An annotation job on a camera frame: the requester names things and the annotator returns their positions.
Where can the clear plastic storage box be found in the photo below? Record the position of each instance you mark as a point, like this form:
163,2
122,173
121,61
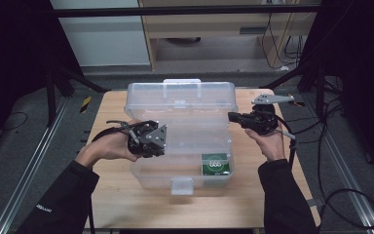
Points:
181,130

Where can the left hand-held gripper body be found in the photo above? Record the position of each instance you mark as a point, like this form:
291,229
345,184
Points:
149,138

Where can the yellow black striped tape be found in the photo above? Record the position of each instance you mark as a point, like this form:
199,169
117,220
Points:
299,104
85,104

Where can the person's right hand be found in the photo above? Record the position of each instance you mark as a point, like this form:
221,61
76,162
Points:
271,144

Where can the dark curtain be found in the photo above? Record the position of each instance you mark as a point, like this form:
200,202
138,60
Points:
9,65
363,65

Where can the light wooden desk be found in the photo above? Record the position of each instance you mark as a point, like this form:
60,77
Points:
207,27

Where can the person's left hand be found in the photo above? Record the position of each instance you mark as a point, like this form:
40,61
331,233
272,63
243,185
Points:
110,146

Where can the black metal stand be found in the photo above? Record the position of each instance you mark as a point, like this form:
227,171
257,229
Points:
50,97
319,94

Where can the black horizontal bar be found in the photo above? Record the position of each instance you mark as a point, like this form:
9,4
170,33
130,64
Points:
175,11

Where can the aluminium floor rail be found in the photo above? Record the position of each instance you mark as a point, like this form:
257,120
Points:
344,169
29,165

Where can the white cabinet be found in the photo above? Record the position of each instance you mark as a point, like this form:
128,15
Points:
104,39

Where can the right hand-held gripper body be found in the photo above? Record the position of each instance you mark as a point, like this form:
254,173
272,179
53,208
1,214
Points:
264,120

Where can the green cardboard box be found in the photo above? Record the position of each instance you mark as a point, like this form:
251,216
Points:
215,164

